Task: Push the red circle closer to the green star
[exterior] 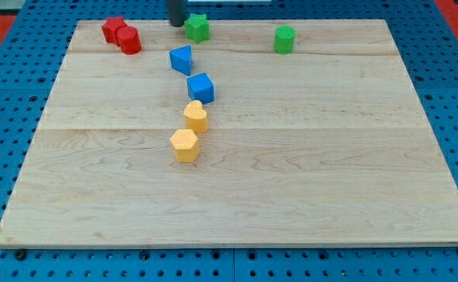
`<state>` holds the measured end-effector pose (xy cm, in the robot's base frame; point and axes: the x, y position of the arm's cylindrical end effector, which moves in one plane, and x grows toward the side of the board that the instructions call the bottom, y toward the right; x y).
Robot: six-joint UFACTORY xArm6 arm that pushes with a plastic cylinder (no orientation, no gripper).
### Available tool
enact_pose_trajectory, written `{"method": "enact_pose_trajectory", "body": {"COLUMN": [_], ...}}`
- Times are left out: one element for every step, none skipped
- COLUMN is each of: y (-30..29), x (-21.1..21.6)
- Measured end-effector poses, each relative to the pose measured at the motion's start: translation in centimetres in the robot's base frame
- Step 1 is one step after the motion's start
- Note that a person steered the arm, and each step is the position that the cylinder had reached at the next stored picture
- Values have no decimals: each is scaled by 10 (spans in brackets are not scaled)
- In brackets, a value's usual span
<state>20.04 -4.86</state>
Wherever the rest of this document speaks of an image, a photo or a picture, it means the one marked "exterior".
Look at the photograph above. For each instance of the green star block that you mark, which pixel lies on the green star block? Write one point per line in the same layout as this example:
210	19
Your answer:
197	28

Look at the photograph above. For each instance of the red star block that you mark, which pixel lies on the red star block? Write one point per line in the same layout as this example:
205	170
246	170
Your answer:
111	27

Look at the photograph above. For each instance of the yellow heart block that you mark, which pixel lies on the yellow heart block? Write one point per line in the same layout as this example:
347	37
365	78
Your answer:
195	117

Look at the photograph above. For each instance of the wooden board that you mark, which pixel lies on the wooden board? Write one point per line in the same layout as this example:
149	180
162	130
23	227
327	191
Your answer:
326	147

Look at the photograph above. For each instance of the yellow hexagon block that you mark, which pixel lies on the yellow hexagon block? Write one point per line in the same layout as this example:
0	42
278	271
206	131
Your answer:
185	145

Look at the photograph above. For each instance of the blue cube block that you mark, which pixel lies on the blue cube block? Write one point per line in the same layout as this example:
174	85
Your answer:
200	87

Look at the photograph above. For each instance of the blue triangle block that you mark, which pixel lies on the blue triangle block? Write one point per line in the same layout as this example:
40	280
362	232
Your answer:
181	59

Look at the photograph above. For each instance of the green cylinder block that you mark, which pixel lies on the green cylinder block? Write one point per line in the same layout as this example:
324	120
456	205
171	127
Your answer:
284	39

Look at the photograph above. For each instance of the red cylinder block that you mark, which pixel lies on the red cylinder block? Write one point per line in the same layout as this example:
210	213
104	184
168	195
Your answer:
129	41

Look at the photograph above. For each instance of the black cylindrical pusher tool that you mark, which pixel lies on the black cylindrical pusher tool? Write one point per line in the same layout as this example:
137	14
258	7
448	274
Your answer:
176	12

